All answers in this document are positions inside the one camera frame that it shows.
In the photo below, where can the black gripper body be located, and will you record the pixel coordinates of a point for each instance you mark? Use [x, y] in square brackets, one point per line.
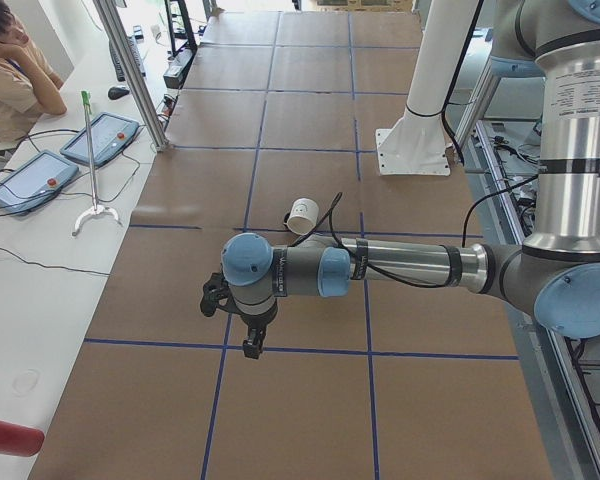
[255, 324]

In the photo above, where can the white smiley mug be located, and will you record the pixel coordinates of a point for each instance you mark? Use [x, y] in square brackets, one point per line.
[302, 217]

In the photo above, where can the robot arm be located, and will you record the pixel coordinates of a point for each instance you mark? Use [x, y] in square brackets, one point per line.
[553, 276]

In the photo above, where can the far teach pendant tablet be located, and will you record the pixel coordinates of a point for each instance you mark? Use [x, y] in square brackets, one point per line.
[111, 133]

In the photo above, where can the teach pendant tablet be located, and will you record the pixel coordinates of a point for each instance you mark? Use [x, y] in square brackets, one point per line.
[36, 182]
[111, 133]

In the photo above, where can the near teach pendant tablet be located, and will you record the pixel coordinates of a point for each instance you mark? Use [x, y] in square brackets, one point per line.
[36, 182]

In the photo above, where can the red bottle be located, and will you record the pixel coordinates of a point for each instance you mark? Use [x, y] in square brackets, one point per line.
[19, 440]

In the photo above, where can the black computer mouse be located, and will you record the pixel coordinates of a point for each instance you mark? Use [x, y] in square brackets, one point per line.
[117, 92]

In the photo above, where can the person in beige shirt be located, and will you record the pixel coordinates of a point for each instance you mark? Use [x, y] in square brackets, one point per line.
[29, 87]

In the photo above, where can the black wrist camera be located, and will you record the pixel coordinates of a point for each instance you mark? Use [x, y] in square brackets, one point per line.
[216, 296]

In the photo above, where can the white pedestal column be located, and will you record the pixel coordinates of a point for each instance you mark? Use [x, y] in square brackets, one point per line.
[416, 144]

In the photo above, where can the aluminium frame post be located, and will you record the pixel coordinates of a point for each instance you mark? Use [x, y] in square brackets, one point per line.
[116, 33]

